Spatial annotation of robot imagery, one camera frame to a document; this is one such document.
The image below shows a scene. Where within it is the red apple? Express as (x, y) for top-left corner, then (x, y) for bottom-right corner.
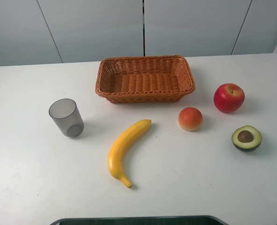
(214, 83), (245, 113)

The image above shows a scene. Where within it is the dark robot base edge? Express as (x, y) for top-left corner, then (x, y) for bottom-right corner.
(51, 216), (226, 225)

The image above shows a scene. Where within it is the halved avocado with pit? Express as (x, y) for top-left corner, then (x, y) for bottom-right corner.
(231, 125), (262, 152)

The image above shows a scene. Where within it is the grey translucent plastic cup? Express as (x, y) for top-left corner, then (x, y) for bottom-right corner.
(48, 98), (84, 138)

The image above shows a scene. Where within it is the brown wicker basket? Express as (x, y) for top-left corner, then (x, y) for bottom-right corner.
(95, 55), (195, 104)

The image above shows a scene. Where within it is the yellow banana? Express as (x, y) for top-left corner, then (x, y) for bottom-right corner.
(108, 120), (152, 188)

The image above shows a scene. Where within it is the orange round bun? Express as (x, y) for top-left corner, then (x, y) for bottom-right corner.
(178, 107), (203, 131)

